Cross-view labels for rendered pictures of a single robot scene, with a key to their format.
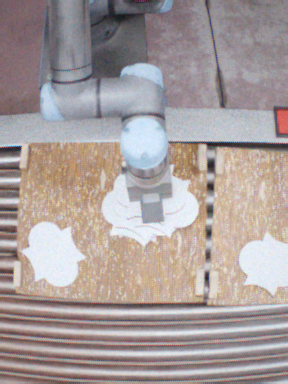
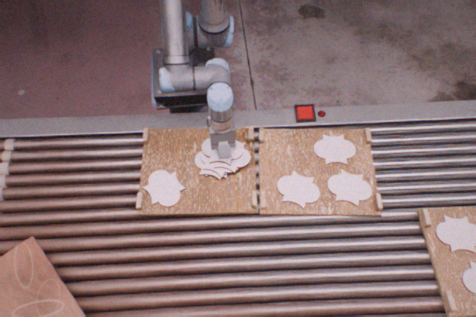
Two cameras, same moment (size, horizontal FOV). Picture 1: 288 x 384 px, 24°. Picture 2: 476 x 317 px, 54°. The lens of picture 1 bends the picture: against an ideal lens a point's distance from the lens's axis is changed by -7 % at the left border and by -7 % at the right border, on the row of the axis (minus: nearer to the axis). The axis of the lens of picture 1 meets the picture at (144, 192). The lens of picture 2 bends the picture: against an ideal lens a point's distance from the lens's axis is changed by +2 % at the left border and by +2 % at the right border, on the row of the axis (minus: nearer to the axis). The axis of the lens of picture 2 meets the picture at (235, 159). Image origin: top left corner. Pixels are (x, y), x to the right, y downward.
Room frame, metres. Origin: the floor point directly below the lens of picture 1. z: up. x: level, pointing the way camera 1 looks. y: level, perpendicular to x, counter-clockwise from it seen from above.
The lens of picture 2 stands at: (-0.46, 0.12, 2.38)
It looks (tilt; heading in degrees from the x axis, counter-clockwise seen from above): 59 degrees down; 348
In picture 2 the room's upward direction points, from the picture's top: straight up
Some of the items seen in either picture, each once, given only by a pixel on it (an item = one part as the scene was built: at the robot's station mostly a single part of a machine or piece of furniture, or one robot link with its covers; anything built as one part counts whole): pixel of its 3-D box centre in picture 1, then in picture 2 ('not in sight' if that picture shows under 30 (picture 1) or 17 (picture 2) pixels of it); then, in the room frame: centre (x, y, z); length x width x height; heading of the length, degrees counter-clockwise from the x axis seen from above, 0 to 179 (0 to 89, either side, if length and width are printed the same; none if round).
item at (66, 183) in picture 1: (108, 221); (198, 169); (0.37, 0.08, 0.93); 0.41 x 0.35 x 0.02; 79
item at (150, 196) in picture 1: (148, 187); (222, 137); (0.38, -0.01, 1.09); 0.12 x 0.09 x 0.16; 177
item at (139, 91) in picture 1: (133, 96); (213, 77); (0.50, -0.01, 1.25); 0.11 x 0.11 x 0.08; 83
